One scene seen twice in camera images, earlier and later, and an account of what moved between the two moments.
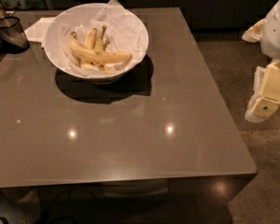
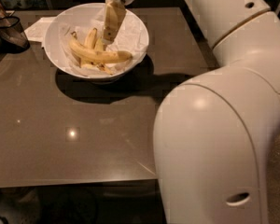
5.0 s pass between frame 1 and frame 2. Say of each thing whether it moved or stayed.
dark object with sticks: stayed
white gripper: moved
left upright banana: stayed
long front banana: stayed
